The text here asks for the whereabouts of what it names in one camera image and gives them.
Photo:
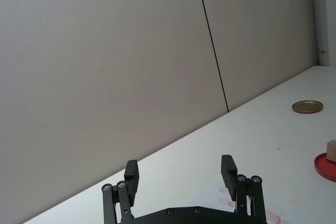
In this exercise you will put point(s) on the small brown wooden block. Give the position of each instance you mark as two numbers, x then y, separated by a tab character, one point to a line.
331	151

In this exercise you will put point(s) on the white sheet with red print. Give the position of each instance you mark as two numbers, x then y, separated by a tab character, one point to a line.
273	217

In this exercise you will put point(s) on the grey metal post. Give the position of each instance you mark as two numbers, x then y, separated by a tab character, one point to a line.
320	11

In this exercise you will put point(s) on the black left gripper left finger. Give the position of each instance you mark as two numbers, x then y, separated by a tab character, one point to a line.
130	182

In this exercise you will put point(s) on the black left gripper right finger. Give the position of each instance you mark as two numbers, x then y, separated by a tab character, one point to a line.
229	179

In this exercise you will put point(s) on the round gold lid, red rim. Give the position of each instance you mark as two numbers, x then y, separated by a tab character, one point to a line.
307	107

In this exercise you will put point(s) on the round red plate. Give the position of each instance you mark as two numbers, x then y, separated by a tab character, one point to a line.
325	169

